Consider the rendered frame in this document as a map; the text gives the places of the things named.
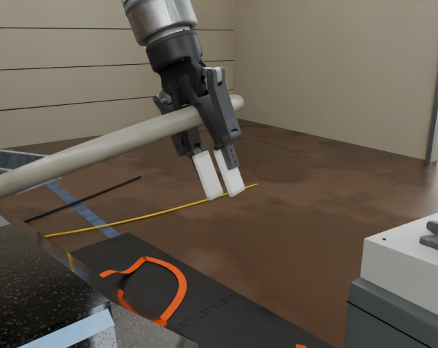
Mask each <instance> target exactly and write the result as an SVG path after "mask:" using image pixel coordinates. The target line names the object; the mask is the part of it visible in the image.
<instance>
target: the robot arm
mask: <svg viewBox="0 0 438 348"><path fill-rule="evenodd" d="M120 1H121V2H122V5H123V7H124V9H125V14H126V16H127V17H128V20H129V23H130V25H131V28H132V31H133V34H134V36H135V39H136V42H137V43H138V44H139V45H140V46H146V50H145V51H146V54H147V57H148V58H149V62H150V64H151V67H152V69H153V72H155V73H157V74H159V75H160V77H161V85H162V90H161V92H160V94H159V95H155V96H153V101H154V103H155V105H156V106H157V107H158V108H159V109H160V112H161V113H162V115H165V114H167V113H171V112H173V111H176V110H180V109H182V108H186V107H189V106H194V107H196V109H197V110H198V112H199V114H200V116H201V118H202V120H203V122H204V124H205V126H206V127H207V130H208V131H209V134H210V136H211V137H212V139H213V141H214V143H215V145H216V147H214V148H213V149H214V150H213V153H214V155H215V157H216V161H217V163H218V166H219V169H220V172H221V174H222V177H223V180H224V182H225V185H226V187H227V190H228V193H229V197H233V196H235V195H237V194H238V193H240V192H242V191H243V190H245V186H244V184H243V181H242V178H241V176H240V172H239V170H238V166H239V161H238V158H237V156H236V152H235V150H234V147H233V142H234V141H235V140H236V139H237V138H238V137H240V136H241V132H240V127H239V125H238V121H237V118H236V114H235V112H234V108H233V105H232V102H231V99H230V96H229V92H228V90H227V86H226V81H225V68H224V67H223V66H218V67H215V68H210V67H207V65H206V63H205V62H203V60H202V58H201V56H202V55H203V51H202V48H201V45H200V42H199V40H198V36H197V34H196V32H195V31H193V29H194V28H195V27H196V25H197V23H198V22H197V19H196V16H195V13H194V11H193V8H192V5H191V2H190V0H120ZM182 105H183V106H182ZM171 139H172V140H173V143H174V146H175V149H176V151H177V152H178V155H179V156H183V155H186V156H188V157H189V158H191V161H192V163H193V167H194V169H195V171H196V175H197V176H198V177H199V178H200V180H201V182H202V185H203V188H204V191H205V193H206V196H207V199H208V200H209V201H210V200H213V199H215V198H216V197H218V196H220V195H222V194H223V190H222V187H221V185H220V182H219V179H218V176H217V174H216V170H215V168H214V166H213V162H212V161H211V157H210V154H209V151H207V148H203V147H202V142H201V138H200V132H199V129H198V126H196V127H194V128H191V129H189V130H185V131H183V132H181V133H177V134H175V135H172V136H171ZM193 145H194V146H193ZM426 228H427V229H428V230H429V231H431V232H432V233H434V234H433V235H423V236H421V237H420V238H419V243H420V244H422V245H425V246H428V247H432V248H434V249H436V250H438V221H434V220H430V221H428V222H427V223H426Z"/></svg>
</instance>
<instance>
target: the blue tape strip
mask: <svg viewBox="0 0 438 348"><path fill-rule="evenodd" d="M114 325H115V324H114V322H113V319H112V318H111V315H110V313H109V311H108V309H105V310H103V311H101V312H99V313H96V314H94V315H92V316H89V317H87V318H85V319H83V320H80V321H78V322H75V323H73V324H71V325H68V326H67V327H64V328H62V329H60V330H57V331H55V332H52V333H50V334H48V335H46V336H44V337H41V338H39V339H36V340H34V341H32V342H29V343H28V344H25V345H23V346H21V347H18V348H67V347H69V346H71V345H74V344H75V343H77V342H80V341H82V340H84V339H86V338H88V337H90V336H93V335H95V334H97V333H99V332H101V331H103V330H105V329H108V328H109V327H112V326H114Z"/></svg>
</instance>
